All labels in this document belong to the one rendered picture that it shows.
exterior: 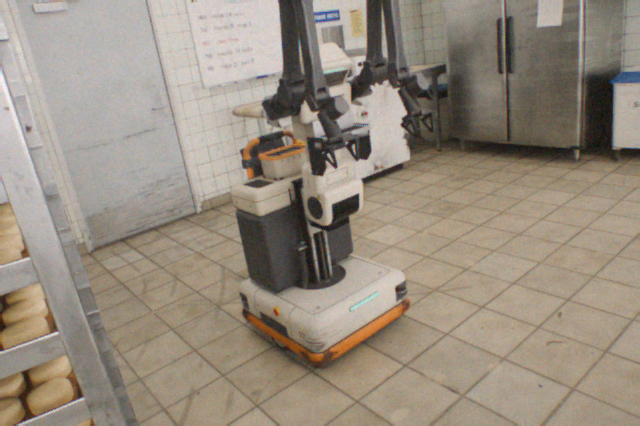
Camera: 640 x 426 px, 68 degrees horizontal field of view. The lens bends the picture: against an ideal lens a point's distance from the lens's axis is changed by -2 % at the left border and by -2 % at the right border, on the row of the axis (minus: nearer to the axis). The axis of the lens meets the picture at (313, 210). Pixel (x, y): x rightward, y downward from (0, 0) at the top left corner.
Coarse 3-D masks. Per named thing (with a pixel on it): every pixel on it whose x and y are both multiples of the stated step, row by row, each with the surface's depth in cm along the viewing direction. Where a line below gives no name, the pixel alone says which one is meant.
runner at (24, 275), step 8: (0, 264) 48; (8, 264) 48; (16, 264) 48; (24, 264) 49; (0, 272) 48; (8, 272) 48; (16, 272) 49; (24, 272) 49; (32, 272) 49; (0, 280) 48; (8, 280) 48; (16, 280) 49; (24, 280) 49; (32, 280) 49; (0, 288) 48; (8, 288) 49; (16, 288) 49
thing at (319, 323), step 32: (352, 256) 262; (256, 288) 244; (288, 288) 239; (320, 288) 233; (352, 288) 229; (384, 288) 231; (256, 320) 248; (288, 320) 220; (320, 320) 209; (352, 320) 220; (384, 320) 233; (320, 352) 212
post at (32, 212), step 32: (0, 64) 42; (0, 96) 42; (0, 128) 43; (0, 160) 43; (32, 160) 45; (32, 192) 45; (32, 224) 46; (32, 256) 46; (64, 256) 48; (64, 288) 48; (64, 320) 49; (96, 352) 51; (96, 384) 52; (96, 416) 53
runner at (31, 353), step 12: (48, 336) 51; (12, 348) 50; (24, 348) 51; (36, 348) 51; (48, 348) 52; (60, 348) 52; (0, 360) 50; (12, 360) 50; (24, 360) 51; (36, 360) 51; (48, 360) 52; (0, 372) 50; (12, 372) 50
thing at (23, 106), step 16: (0, 16) 77; (0, 48) 78; (16, 64) 79; (32, 112) 82; (32, 128) 82; (48, 160) 85; (48, 176) 85; (64, 208) 89; (64, 224) 88; (80, 256) 91; (96, 304) 95; (96, 336) 96; (112, 368) 99; (112, 384) 100; (128, 416) 103
